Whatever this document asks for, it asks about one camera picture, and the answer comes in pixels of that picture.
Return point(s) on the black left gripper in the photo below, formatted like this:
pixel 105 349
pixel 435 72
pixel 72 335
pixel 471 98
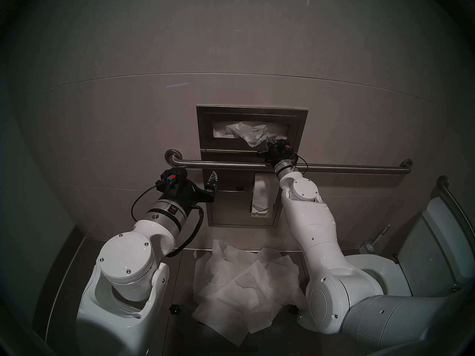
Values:
pixel 180 195

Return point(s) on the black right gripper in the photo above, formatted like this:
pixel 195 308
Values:
pixel 272 154

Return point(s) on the white paper toilet seat cover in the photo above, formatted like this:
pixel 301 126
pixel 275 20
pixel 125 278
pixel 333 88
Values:
pixel 245 131

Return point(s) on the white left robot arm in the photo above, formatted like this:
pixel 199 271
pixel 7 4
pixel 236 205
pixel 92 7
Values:
pixel 126 255

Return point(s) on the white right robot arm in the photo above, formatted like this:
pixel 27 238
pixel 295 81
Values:
pixel 315 218

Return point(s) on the white toilet paper roll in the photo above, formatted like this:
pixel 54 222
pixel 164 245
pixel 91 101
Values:
pixel 261 192

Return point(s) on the white toilet brush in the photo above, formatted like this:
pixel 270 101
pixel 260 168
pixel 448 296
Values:
pixel 369 246

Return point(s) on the white toilet tank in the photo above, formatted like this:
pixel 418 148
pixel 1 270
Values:
pixel 438 247

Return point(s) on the long steel grab bar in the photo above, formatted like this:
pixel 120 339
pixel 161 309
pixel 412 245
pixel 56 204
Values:
pixel 352 168

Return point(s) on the pile of white paper sheets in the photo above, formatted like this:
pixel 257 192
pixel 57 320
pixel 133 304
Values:
pixel 241 284

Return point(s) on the black round floor knob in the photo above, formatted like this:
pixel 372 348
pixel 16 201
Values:
pixel 174 309
pixel 293 310

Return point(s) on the short steel grab bar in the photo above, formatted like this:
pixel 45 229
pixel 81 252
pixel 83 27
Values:
pixel 451 199

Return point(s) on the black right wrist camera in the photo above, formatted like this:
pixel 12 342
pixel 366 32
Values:
pixel 287 147

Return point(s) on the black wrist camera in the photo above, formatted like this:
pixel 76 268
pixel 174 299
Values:
pixel 287 147
pixel 174 175

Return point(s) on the stainless steel wall dispenser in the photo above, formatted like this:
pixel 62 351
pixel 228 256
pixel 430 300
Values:
pixel 230 214

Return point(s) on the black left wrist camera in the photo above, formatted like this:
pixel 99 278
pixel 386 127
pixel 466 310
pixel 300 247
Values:
pixel 174 175

